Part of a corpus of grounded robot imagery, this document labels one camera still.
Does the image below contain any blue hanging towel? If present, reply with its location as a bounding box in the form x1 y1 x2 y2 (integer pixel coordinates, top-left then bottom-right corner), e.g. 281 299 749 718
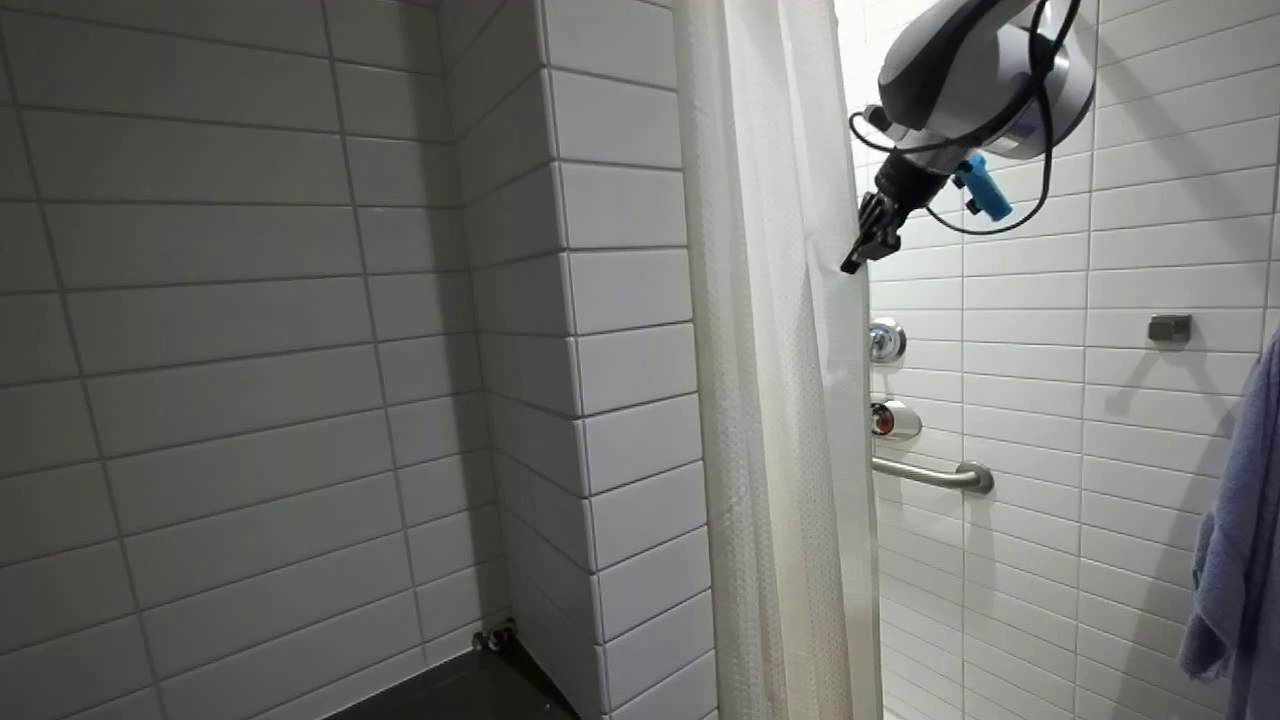
1176 329 1280 720

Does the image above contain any dark wall hook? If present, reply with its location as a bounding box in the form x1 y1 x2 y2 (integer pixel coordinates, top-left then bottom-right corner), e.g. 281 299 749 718
1145 313 1196 347

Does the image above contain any round chrome shower knob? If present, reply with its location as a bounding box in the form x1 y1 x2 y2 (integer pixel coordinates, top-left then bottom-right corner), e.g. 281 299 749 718
863 316 914 369

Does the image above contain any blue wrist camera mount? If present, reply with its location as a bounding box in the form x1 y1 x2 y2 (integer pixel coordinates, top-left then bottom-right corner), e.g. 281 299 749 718
949 149 1022 228

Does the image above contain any chrome grab bar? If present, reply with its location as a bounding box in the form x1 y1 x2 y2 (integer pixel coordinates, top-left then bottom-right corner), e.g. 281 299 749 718
874 453 1000 500

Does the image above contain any small metal floor bracket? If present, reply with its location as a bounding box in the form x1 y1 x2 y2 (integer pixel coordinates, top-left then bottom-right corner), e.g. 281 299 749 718
470 624 525 659

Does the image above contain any white shower curtain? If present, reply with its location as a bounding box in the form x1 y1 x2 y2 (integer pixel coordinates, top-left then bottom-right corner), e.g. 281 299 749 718
673 0 889 720

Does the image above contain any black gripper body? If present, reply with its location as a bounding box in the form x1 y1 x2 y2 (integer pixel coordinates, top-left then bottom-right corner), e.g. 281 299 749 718
855 152 953 239

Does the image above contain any oval chrome shower valve handle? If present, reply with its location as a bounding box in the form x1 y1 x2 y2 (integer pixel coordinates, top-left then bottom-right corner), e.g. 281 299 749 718
870 398 928 444

